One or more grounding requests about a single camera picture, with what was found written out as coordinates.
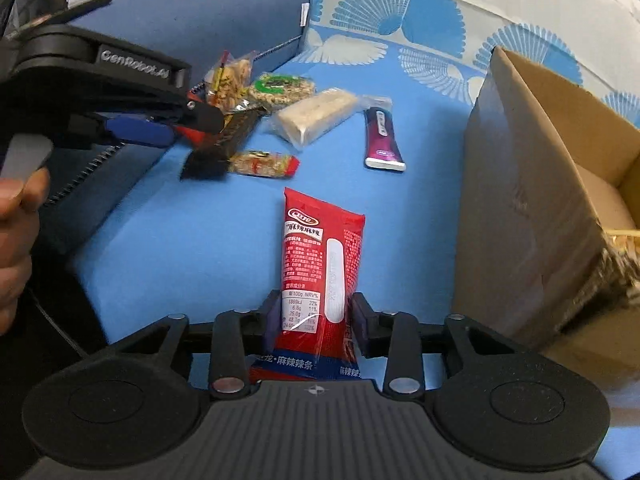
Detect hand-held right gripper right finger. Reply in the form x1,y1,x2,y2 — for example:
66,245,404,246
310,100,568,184
350,291,527,396

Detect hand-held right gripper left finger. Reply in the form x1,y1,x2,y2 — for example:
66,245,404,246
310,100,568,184
107,289,282,400

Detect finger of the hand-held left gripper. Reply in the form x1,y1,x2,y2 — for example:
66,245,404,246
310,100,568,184
70,112,177,150
147,92,225,137

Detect black snack packet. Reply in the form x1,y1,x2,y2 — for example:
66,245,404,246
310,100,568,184
180,109,263,181

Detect clear peanut snack packet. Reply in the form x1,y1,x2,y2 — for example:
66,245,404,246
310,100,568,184
205,51,258,113

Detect red snack packet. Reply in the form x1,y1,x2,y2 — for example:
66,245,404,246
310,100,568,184
249,187,366,383

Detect pink and white tube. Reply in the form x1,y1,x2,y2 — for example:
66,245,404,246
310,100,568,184
363,105,407,172

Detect cardboard box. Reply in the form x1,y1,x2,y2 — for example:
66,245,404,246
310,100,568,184
452,46,640,361

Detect person's left hand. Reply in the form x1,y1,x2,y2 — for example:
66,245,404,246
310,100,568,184
0,167,53,335

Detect small red nut bar packet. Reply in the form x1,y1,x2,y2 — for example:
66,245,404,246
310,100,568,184
229,150,300,179

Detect round green rice cracker packet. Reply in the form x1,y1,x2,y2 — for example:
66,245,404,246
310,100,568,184
248,73,317,112

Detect blue fan printed sheet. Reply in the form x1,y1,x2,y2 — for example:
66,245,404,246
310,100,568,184
70,0,640,480

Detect clear wrapped white bar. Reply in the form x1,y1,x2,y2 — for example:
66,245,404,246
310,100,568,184
272,87,360,148

